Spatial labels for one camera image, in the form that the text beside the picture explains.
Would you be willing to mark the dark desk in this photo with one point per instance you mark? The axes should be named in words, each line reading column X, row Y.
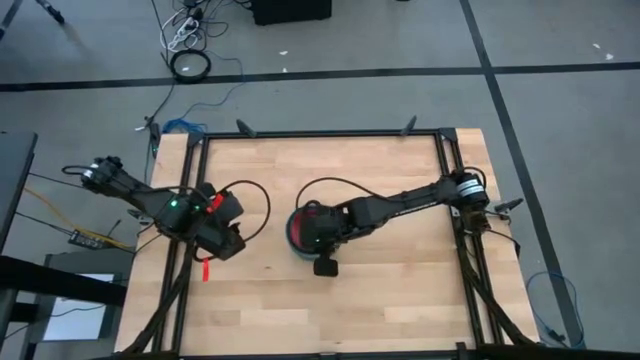
column 12, row 180

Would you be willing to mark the small electronics board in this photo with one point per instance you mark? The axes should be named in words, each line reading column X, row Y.
column 87, row 239

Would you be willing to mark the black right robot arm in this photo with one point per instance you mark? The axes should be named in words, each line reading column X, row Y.
column 415, row 197

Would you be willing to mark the teal plastic bowl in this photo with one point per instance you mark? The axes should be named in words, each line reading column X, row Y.
column 300, row 252

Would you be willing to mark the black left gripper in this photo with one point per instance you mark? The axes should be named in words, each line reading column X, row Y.
column 222, row 240

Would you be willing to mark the black equipment box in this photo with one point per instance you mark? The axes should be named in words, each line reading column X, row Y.
column 290, row 11

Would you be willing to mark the white power strip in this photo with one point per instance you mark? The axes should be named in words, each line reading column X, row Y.
column 181, row 31

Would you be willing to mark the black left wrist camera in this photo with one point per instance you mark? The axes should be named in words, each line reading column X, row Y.
column 229, row 206

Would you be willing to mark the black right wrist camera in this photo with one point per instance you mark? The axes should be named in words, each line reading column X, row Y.
column 326, row 266

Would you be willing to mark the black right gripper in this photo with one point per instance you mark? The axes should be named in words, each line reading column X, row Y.
column 325, row 227

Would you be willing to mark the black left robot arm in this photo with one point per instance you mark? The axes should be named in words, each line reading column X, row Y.
column 145, row 197

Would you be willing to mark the pink plastic bowl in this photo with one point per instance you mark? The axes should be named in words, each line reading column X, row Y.
column 299, row 230

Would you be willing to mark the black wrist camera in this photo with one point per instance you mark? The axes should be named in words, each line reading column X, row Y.
column 229, row 206
column 326, row 266

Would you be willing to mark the black aluminium rig frame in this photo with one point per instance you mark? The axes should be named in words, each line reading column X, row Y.
column 320, row 133

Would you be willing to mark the white screen device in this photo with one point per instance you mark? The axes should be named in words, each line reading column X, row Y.
column 75, row 310

